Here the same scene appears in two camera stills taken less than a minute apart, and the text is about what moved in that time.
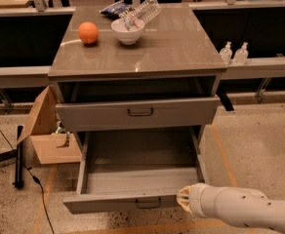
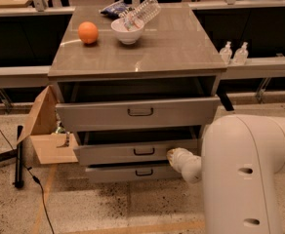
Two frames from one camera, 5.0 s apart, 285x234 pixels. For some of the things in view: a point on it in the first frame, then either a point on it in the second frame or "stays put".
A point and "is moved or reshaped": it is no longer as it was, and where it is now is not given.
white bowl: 127,37 stays put
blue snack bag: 114,10 stays put
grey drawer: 134,172 is moved or reshaped
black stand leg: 20,180 stays put
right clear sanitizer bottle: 241,55 stays put
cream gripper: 197,199 to 181,156
